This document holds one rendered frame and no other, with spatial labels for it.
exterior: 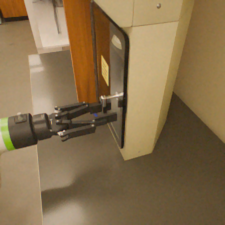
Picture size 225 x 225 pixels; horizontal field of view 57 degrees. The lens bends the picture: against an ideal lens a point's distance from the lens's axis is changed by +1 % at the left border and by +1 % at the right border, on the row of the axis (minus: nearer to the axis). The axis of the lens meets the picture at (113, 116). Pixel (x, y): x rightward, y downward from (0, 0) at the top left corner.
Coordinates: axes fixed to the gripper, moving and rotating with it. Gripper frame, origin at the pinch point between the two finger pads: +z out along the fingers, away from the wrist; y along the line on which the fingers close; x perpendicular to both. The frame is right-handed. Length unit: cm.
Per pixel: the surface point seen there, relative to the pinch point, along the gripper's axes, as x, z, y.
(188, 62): 4, 49, 26
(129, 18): -28.3, 4.7, -5.2
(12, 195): 115, -62, 55
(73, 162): 20.5, -12.3, 0.3
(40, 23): 14, -12, 136
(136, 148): 15.1, 9.8, -5.1
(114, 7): -30.5, 1.5, -5.2
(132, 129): 5.0, 7.6, -5.2
